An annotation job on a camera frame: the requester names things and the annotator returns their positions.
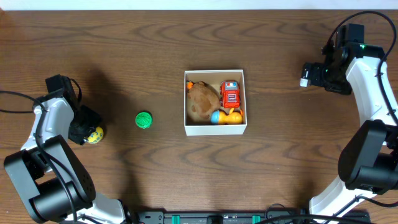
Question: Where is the yellow blue patterned ball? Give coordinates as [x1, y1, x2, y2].
[87, 126, 104, 144]

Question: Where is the green knitted ball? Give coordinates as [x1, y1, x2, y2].
[135, 111, 153, 129]

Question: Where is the red toy fire truck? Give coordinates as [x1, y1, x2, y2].
[220, 80, 241, 108]

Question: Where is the yellow rubber duck toy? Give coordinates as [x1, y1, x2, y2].
[210, 108, 243, 125]

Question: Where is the brown plush toy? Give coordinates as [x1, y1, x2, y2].
[186, 81, 221, 119]

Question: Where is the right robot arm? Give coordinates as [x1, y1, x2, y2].
[300, 24, 397, 218]

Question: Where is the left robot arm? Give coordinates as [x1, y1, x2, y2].
[4, 75, 137, 223]

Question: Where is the white cardboard box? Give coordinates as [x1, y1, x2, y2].
[183, 70, 248, 136]

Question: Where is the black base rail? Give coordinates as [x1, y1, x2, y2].
[133, 203, 371, 224]

